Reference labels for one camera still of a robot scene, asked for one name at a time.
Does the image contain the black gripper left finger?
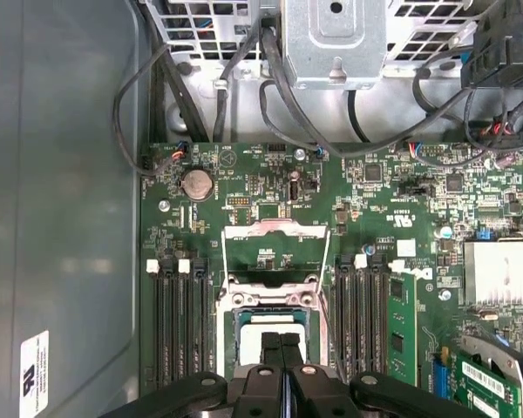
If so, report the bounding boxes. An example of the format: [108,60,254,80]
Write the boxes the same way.
[99,331,287,418]

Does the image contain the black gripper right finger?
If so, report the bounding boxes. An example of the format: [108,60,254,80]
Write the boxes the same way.
[282,333,476,418]

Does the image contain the silver CPU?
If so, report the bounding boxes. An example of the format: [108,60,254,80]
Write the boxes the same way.
[234,308,315,367]

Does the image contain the metal socket cover frame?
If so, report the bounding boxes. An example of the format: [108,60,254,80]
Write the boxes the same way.
[220,219,332,292]

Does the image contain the CPU socket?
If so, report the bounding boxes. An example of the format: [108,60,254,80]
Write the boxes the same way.
[215,278,332,384]

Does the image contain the black RAM slot white clips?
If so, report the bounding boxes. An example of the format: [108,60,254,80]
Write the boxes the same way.
[386,259,419,388]
[144,257,166,384]
[351,253,370,380]
[177,257,197,384]

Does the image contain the blue expansion slot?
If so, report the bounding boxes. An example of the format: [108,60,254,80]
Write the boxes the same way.
[431,352,451,400]

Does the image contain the green RAM stick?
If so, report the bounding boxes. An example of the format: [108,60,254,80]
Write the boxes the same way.
[387,269,420,388]

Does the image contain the black graphics card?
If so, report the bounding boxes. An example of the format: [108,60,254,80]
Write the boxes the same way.
[455,333,523,418]

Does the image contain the green motherboard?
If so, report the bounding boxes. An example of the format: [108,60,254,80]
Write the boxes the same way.
[139,141,523,418]

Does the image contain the silver USB port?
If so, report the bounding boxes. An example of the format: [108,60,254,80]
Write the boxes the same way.
[289,171,302,205]

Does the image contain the silver coin battery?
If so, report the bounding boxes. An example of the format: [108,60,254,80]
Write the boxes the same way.
[181,168,214,201]

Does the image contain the silver chipset heat sink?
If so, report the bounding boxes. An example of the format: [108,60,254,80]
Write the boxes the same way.
[464,241,523,308]

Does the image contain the white label sticker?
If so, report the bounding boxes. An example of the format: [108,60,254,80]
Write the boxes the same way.
[20,329,50,413]

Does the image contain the black open PC case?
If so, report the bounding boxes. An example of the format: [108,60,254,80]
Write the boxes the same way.
[0,0,523,418]

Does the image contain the silver metal drive cage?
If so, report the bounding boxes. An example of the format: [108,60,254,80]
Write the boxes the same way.
[139,0,502,91]

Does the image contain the black plastic connector block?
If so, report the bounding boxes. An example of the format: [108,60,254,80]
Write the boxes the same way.
[459,0,523,147]

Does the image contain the metal wire locking lever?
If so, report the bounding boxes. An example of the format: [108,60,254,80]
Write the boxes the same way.
[318,295,349,384]

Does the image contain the thin black cable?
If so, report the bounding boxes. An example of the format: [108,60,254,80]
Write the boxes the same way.
[112,41,188,178]
[258,78,328,157]

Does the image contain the thick black cable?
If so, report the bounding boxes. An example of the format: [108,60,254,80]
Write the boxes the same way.
[159,47,210,144]
[259,25,476,160]

